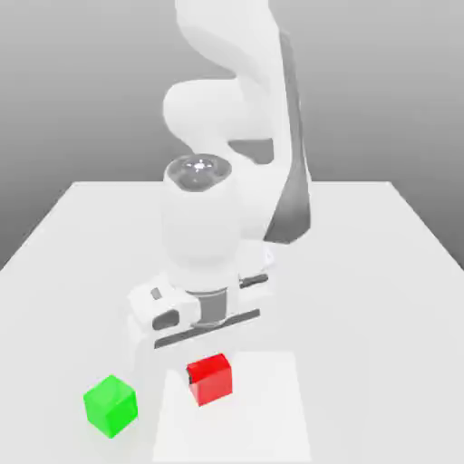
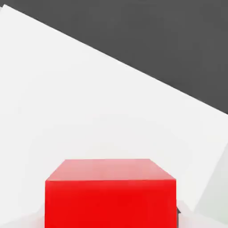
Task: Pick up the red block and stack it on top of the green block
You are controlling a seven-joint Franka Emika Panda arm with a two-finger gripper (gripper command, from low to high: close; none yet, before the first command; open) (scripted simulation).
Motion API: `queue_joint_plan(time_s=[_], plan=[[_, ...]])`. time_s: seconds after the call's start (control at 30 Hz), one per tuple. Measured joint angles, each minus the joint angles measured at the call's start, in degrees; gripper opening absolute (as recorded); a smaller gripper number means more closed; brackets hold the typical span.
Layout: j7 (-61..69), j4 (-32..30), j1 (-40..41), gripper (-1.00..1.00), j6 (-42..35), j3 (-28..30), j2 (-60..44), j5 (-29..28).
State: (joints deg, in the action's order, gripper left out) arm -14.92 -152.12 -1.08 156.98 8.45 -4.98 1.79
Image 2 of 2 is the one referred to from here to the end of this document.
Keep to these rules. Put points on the small red cube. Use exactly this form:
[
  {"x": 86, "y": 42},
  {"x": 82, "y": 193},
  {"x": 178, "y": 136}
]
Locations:
[{"x": 110, "y": 203}]

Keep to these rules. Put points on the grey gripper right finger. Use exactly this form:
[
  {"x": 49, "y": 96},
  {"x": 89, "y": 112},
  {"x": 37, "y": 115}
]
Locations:
[{"x": 185, "y": 220}]

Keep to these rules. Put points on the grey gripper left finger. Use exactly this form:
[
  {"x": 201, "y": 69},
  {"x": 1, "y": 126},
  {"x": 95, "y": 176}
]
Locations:
[{"x": 36, "y": 221}]

